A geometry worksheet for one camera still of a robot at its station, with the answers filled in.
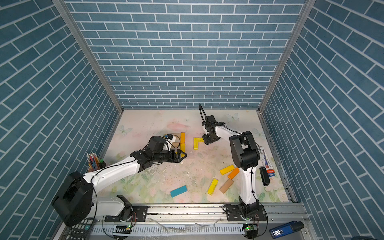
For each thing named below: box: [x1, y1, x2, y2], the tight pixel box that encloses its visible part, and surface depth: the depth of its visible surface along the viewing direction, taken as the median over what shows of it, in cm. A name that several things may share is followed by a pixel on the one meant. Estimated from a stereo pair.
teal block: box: [170, 185, 188, 198], surface depth 83 cm
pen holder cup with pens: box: [86, 152, 101, 173], surface depth 79 cm
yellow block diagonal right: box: [219, 164, 235, 176], surface depth 91 cm
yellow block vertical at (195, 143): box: [193, 137, 199, 150], surface depth 101 cm
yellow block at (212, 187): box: [207, 178, 219, 196], surface depth 84 cm
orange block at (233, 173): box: [227, 167, 240, 180], surface depth 89 cm
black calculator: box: [59, 217, 96, 240], surface depth 68 cm
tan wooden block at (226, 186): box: [219, 178, 234, 194], surface depth 84 cm
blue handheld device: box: [269, 220, 305, 239], surface depth 69 cm
